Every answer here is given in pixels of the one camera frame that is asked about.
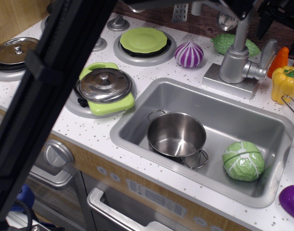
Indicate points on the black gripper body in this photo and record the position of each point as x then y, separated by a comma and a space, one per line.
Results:
281, 11

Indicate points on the silver faucet lever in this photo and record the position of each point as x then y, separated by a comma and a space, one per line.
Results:
268, 53

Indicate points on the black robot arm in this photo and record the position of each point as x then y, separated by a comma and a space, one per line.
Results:
33, 111

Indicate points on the orange toy carrot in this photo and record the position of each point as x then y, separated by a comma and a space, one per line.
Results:
280, 60

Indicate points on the yellow toy bell pepper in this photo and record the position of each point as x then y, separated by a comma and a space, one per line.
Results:
282, 83

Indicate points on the hanging metal ladle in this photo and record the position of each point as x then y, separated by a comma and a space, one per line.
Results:
226, 22

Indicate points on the green toy bitter gourd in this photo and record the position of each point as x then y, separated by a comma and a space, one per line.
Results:
222, 42

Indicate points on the silver toy faucet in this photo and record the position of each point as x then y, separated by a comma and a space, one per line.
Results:
237, 75

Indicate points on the purple striped toy onion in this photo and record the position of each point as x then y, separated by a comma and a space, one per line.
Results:
189, 54

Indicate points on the hanging metal spatula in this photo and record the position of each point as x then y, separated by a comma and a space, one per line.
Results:
180, 13

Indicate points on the silver sink basin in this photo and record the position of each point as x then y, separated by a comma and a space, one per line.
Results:
225, 121

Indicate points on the green toy cabbage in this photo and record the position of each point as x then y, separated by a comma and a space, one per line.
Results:
243, 161

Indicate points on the back right burner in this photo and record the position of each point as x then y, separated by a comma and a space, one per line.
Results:
146, 59

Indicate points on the green round plate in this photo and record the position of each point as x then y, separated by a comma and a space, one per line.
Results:
143, 40

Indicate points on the hanging slotted spoon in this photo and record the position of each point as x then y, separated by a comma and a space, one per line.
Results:
135, 10

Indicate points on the silver stove knob back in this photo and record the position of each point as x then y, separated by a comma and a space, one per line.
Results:
118, 24

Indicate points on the silver stove knob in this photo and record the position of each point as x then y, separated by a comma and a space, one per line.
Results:
100, 45
118, 24

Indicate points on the stainless steel pot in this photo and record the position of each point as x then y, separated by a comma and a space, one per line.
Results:
177, 136

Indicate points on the purple toy eggplant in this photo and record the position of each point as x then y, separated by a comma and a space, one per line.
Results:
286, 199

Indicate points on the silver stove knob middle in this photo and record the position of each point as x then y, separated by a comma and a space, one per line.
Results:
100, 45

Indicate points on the steel pot lid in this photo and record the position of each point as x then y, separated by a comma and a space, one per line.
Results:
14, 51
105, 85

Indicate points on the green cutting board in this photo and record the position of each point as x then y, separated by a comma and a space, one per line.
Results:
99, 109

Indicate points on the front right burner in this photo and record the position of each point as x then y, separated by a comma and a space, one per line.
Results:
79, 106

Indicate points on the back left burner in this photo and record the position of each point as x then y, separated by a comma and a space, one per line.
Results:
44, 23

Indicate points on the silver oven dial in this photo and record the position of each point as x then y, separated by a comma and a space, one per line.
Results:
57, 154

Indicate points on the blue plastic device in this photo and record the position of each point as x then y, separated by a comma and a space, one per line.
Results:
25, 195

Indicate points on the wire basket handle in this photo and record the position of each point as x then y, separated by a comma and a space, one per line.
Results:
289, 102

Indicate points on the hanging silver handle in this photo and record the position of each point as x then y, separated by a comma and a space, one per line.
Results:
197, 8

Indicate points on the silver dishwasher handle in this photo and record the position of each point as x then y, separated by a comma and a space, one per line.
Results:
94, 202

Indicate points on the silver oven door handle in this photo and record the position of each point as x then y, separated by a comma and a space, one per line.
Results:
62, 180

